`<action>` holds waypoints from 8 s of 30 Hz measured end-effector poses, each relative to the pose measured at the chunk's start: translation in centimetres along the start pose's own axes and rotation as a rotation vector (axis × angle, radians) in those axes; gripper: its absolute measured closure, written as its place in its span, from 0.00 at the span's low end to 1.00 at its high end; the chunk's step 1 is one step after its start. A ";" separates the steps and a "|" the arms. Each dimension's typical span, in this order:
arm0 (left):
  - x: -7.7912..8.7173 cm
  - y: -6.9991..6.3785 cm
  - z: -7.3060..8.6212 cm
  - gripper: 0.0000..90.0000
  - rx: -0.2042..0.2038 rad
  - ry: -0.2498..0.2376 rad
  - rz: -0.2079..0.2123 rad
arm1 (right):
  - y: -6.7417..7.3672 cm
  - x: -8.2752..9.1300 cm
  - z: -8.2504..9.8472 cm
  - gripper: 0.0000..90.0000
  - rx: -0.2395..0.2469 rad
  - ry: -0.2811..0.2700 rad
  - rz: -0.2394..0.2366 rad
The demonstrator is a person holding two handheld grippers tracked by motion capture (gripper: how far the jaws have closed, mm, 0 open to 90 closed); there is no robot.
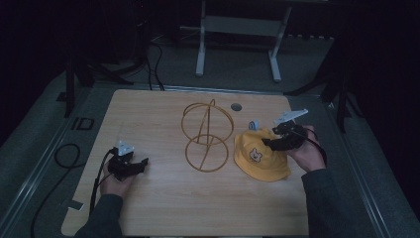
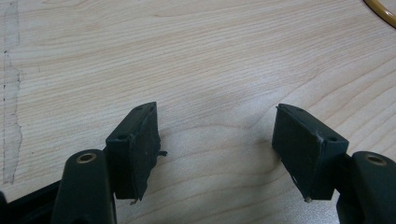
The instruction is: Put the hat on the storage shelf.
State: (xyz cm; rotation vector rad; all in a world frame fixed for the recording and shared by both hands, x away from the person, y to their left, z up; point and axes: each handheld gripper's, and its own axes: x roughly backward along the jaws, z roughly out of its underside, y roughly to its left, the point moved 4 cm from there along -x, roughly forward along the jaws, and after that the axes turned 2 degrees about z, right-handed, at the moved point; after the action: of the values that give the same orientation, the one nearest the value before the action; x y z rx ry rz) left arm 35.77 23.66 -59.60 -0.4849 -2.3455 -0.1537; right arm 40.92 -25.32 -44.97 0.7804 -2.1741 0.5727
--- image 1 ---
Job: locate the grey round table grommet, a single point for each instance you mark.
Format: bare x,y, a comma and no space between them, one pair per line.
236,106

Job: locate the person's right hand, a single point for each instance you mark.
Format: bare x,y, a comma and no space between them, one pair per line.
308,153

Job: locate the grey tape piece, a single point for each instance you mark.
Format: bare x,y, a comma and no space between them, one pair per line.
76,205

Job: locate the black tripod stand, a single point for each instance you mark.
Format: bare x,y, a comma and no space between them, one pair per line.
70,86
341,99

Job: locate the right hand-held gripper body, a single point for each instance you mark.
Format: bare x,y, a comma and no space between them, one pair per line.
290,132

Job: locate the white metal stand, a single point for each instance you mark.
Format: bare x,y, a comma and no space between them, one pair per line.
237,24

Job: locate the yellow bucket hat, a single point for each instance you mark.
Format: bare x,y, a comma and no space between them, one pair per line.
259,157

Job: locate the person's left hand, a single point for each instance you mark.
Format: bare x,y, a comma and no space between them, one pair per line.
114,186

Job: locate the small blue white tag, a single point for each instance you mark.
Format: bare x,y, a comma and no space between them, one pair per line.
254,125

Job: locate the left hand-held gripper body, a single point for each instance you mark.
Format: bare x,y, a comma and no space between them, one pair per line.
121,165

